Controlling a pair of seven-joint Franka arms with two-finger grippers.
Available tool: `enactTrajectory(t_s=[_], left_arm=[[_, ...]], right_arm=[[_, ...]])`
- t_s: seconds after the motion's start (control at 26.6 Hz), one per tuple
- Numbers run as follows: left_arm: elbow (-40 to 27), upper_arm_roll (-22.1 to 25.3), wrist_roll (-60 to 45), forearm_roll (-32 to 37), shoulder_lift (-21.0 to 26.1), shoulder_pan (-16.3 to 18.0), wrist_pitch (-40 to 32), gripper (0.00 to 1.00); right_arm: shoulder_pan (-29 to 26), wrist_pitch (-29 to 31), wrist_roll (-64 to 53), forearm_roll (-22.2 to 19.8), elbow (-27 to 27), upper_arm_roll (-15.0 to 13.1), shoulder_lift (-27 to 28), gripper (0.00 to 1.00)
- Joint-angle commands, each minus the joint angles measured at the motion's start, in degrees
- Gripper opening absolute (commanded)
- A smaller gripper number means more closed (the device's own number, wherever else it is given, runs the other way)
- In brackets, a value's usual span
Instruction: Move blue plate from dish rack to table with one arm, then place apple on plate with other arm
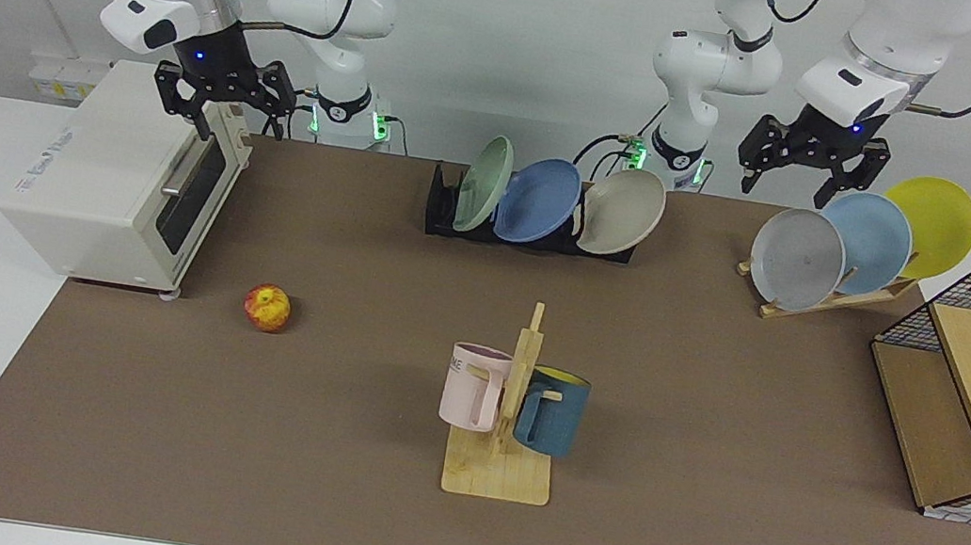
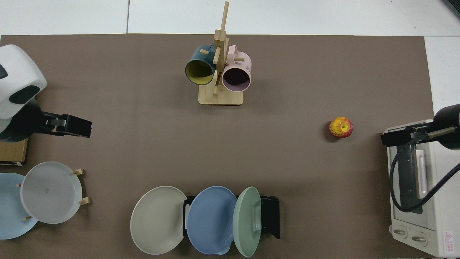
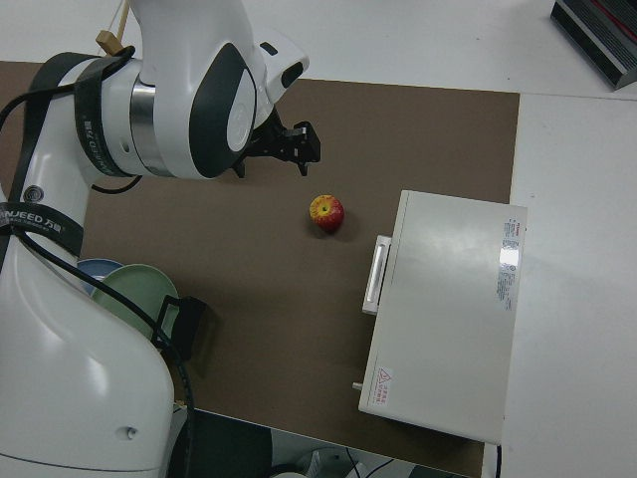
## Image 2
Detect wire basket with wooden floor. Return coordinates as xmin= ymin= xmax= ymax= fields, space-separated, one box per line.
xmin=0 ymin=138 xmax=29 ymax=167

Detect pale green plate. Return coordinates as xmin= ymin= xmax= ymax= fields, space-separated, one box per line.
xmin=233 ymin=186 xmax=262 ymax=258

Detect black dish rack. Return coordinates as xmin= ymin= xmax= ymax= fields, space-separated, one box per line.
xmin=183 ymin=195 xmax=280 ymax=240

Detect grey plate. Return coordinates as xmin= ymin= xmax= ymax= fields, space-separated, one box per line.
xmin=20 ymin=162 xmax=83 ymax=224

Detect brown table cloth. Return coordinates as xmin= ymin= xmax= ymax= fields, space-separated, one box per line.
xmin=0 ymin=34 xmax=436 ymax=259

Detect red yellow apple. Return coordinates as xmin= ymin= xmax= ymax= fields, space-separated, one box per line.
xmin=329 ymin=117 xmax=353 ymax=139

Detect pale toaster oven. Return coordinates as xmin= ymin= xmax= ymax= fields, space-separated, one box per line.
xmin=386 ymin=120 xmax=460 ymax=258

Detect light blue plate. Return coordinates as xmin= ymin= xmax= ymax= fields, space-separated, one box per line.
xmin=0 ymin=173 xmax=38 ymax=240

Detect wooden cup stand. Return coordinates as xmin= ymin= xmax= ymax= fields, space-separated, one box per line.
xmin=198 ymin=1 xmax=244 ymax=106

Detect dark grey striped object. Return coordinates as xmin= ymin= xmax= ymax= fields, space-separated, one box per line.
xmin=443 ymin=0 xmax=460 ymax=19

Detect dark teal mug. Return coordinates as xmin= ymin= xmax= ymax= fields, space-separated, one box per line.
xmin=185 ymin=45 xmax=218 ymax=86

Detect pink mug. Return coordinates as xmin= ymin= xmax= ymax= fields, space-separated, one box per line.
xmin=222 ymin=45 xmax=252 ymax=92

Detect beige plate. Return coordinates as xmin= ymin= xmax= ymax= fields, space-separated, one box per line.
xmin=130 ymin=186 xmax=188 ymax=255

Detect wooden plate rack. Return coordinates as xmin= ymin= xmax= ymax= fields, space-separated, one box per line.
xmin=16 ymin=168 xmax=90 ymax=221

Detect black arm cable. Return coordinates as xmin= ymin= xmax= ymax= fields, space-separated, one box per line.
xmin=389 ymin=138 xmax=460 ymax=213

